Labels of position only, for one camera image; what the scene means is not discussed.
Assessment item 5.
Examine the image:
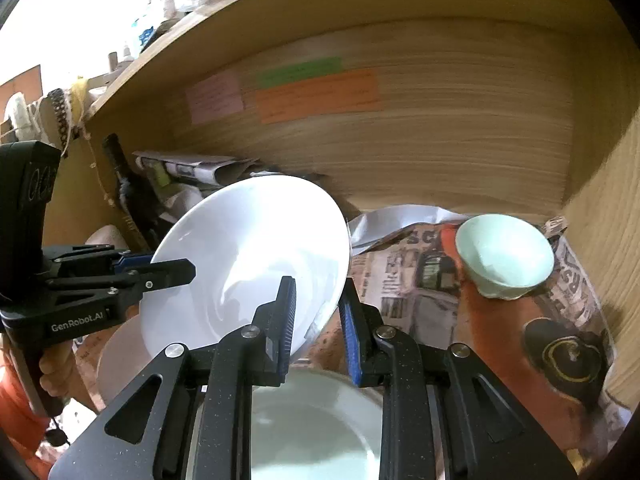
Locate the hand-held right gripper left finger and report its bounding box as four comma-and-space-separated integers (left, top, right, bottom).
47, 275, 298, 480

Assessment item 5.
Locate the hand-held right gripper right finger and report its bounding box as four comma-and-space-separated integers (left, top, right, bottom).
337, 282, 581, 480

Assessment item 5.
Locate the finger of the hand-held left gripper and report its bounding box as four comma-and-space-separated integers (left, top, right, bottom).
50, 243, 154, 275
49, 258, 197, 307

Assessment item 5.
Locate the large white plate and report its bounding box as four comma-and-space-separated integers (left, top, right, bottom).
140, 175, 350, 358

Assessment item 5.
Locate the wooden shelf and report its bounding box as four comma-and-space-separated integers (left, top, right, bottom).
60, 0, 640, 411

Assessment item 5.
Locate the person's left forearm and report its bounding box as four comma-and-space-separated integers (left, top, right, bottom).
0, 355, 56, 476

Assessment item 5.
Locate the person's left hand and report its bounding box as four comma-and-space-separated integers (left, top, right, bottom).
39, 344, 83, 402

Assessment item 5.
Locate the dark wine bottle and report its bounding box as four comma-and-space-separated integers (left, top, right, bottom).
101, 133, 168, 261

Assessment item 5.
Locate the newspaper print liner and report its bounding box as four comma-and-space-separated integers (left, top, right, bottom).
72, 204, 633, 480

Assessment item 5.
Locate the light green plate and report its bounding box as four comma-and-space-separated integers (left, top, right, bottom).
200, 367, 386, 480

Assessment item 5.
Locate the white round dish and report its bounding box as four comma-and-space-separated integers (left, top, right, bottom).
97, 310, 161, 411

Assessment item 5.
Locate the folded newspaper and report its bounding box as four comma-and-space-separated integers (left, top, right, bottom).
132, 149, 266, 191

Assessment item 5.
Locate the light green bowl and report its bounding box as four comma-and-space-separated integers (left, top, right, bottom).
455, 214, 556, 301

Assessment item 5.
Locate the pink sticky note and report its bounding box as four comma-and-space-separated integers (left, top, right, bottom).
185, 70, 246, 125

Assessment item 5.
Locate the orange sticky note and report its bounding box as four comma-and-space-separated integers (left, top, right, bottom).
255, 69, 383, 126

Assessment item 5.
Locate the green sticky note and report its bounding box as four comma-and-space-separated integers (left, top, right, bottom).
255, 56, 345, 88

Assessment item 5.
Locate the white pitcher with beige handle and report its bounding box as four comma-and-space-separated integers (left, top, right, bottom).
82, 224, 127, 252

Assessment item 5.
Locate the braided cord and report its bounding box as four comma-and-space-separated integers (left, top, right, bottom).
47, 89, 76, 151

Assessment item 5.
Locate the yellow string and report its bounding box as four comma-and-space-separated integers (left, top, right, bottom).
70, 75, 93, 136

